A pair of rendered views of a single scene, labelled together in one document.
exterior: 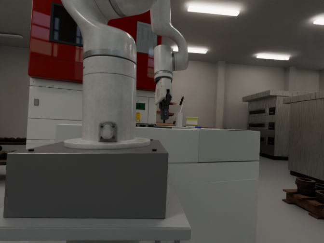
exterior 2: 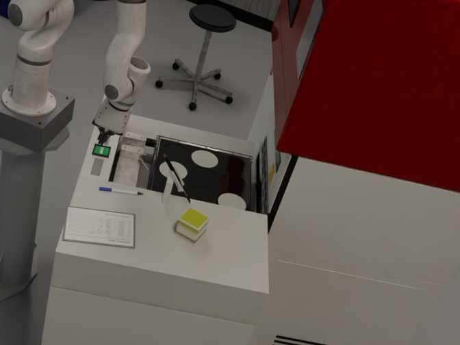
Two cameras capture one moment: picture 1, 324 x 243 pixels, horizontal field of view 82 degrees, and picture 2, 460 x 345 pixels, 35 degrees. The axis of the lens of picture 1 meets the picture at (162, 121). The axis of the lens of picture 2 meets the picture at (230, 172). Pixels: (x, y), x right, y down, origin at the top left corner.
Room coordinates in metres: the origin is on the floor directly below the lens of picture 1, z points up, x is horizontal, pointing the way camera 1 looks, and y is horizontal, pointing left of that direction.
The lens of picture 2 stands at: (1.57, -1.81, 2.47)
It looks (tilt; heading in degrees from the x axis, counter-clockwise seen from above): 37 degrees down; 101
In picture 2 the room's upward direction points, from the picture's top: 18 degrees clockwise
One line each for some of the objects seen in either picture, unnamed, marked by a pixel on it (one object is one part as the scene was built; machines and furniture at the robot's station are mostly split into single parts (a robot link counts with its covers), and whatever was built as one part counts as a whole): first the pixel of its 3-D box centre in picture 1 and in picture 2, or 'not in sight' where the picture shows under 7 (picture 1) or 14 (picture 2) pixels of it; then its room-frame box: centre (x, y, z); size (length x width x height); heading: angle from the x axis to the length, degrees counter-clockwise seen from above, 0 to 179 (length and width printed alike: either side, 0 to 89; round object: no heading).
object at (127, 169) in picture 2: not in sight; (126, 171); (0.87, 0.07, 0.87); 0.36 x 0.08 x 0.03; 110
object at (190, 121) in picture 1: (191, 122); (192, 225); (1.21, -0.19, 1.00); 0.07 x 0.07 x 0.07; 84
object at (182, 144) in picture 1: (133, 144); (104, 146); (0.75, 0.11, 0.89); 0.55 x 0.09 x 0.14; 110
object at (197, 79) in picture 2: not in sight; (207, 54); (0.47, 2.11, 0.27); 0.51 x 0.49 x 0.54; 92
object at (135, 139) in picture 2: not in sight; (134, 138); (0.82, 0.21, 0.89); 0.08 x 0.03 x 0.03; 20
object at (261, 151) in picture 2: not in sight; (259, 187); (1.31, 0.26, 0.89); 0.44 x 0.02 x 0.10; 110
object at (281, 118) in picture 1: (270, 125); not in sight; (6.80, -3.99, 1.12); 1.72 x 1.32 x 2.25; 5
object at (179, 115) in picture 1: (178, 115); (174, 185); (1.10, -0.10, 1.03); 0.06 x 0.04 x 0.13; 20
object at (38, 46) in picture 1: (101, 57); (404, 34); (1.56, 0.54, 1.52); 0.81 x 0.75 x 0.60; 110
